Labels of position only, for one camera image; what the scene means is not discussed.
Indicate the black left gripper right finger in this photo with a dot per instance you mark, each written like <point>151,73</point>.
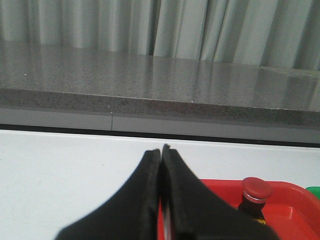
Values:
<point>193,212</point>

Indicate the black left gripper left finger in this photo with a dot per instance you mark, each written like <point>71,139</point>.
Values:
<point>130,214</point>

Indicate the red push button switch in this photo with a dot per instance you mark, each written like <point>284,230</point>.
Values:
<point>255,193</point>

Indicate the red plastic tray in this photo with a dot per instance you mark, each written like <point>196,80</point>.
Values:
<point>292,211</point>

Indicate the green plastic tray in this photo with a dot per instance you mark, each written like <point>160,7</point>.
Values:
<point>315,190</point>

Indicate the grey stone counter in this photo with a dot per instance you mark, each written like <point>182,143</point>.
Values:
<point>75,88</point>

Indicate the pale green curtain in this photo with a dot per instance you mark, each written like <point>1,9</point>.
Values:
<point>273,33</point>

